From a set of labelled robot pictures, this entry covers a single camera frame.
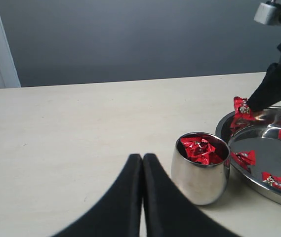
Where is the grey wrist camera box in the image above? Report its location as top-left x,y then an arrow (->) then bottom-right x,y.
253,0 -> 281,26

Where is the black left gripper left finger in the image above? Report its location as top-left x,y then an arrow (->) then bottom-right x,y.
55,154 -> 143,237

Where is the red candy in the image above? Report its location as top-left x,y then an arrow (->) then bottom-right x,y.
180,137 -> 223,165
261,171 -> 281,190
231,150 -> 256,172

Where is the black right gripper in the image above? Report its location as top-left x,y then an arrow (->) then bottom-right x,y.
247,43 -> 281,111

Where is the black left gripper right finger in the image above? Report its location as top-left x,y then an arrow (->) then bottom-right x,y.
143,153 -> 237,237

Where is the round steel plate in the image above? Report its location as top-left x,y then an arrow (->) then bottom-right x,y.
215,106 -> 281,204

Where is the red wrapped candy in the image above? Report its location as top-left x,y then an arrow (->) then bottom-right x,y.
231,150 -> 256,172
261,171 -> 281,190

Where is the red candy aloft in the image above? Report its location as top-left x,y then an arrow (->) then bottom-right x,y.
233,96 -> 255,120

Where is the steel cup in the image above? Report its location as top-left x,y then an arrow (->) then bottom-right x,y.
171,132 -> 231,205

